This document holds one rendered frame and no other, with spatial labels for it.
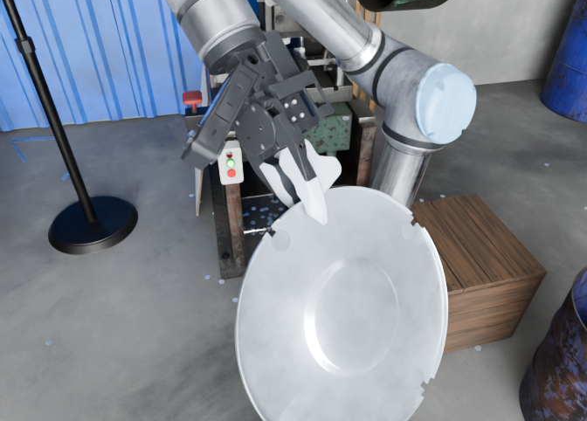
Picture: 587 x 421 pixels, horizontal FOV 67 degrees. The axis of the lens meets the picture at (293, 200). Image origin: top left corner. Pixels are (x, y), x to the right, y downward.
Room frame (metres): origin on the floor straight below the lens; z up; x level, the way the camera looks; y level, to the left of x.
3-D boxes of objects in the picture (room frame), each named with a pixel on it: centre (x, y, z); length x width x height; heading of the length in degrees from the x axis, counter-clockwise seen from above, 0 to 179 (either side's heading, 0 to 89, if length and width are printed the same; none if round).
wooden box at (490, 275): (1.06, -0.55, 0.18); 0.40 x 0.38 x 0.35; 14
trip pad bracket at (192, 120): (1.27, 0.30, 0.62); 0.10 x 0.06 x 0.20; 102
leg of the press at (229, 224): (1.64, 0.33, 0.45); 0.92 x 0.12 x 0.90; 12
